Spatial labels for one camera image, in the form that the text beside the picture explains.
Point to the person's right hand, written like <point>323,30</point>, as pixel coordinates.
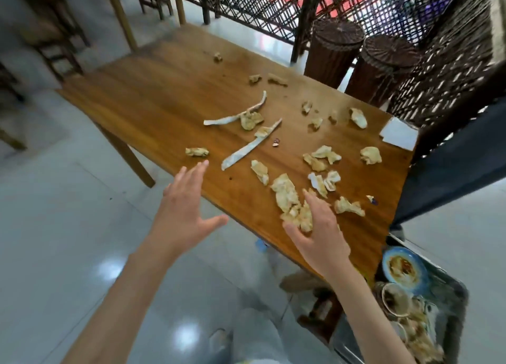
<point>324,249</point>

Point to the person's left hand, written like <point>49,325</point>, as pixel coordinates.
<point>182,217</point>

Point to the used napkins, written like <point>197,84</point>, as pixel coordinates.
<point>284,193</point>

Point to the blue rimmed plate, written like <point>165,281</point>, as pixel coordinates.
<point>403,267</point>

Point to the white bowl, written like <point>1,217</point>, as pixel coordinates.
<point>395,300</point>

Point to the metal tray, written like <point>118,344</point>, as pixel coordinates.
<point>450,296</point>

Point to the person's right forearm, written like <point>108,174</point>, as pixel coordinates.
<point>367,320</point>

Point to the person's left forearm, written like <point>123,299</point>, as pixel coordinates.
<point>118,304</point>

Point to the dark wooden table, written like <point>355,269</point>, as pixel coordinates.
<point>158,99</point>

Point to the white paper napkin pack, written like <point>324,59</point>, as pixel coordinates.
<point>399,133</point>

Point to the grey blue pillar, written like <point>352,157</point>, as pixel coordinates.
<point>446,170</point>

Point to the brown wicker lidded basket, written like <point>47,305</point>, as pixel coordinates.
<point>379,71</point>
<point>332,55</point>

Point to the light wooden table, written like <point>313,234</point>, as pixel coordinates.
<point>12,140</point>
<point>122,19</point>

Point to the dark wooden lattice screen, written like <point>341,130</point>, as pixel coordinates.
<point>306,19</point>
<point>442,59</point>

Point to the dark wooden post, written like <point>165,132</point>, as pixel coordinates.
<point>454,118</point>

